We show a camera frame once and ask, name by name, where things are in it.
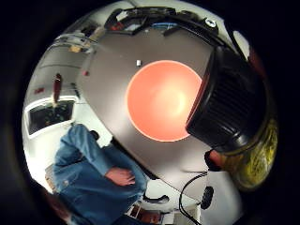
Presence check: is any yellow bottle with black cap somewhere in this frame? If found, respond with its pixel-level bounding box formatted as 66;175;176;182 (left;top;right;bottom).
185;46;279;191

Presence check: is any black curved chair base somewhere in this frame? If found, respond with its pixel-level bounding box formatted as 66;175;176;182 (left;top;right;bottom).
142;191;171;204

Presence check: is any black round device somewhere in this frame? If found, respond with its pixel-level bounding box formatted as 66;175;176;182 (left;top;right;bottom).
200;186;216;211

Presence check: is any brown box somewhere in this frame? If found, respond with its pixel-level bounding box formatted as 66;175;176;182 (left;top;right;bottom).
129;204;163;225

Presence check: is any the person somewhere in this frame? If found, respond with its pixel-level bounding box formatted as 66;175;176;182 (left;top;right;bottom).
46;123;150;225

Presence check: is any orange bowl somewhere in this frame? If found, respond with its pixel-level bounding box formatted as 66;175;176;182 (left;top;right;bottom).
125;59;203;143

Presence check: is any red hanging object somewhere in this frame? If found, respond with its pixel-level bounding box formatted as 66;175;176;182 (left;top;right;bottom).
52;72;63;105

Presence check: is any white round fitting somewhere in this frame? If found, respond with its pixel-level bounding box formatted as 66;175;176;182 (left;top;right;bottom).
204;18;218;28

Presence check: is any yellow object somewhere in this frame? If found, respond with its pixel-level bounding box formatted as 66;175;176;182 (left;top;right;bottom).
68;44;83;53

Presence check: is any blue object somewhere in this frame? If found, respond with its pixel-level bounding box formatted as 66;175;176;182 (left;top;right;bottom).
152;22;178;30

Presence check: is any black cable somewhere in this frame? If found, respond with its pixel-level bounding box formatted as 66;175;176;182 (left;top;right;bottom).
178;171;210;225

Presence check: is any black equipment frame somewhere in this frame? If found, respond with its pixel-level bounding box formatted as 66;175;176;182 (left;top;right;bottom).
103;7;219;40

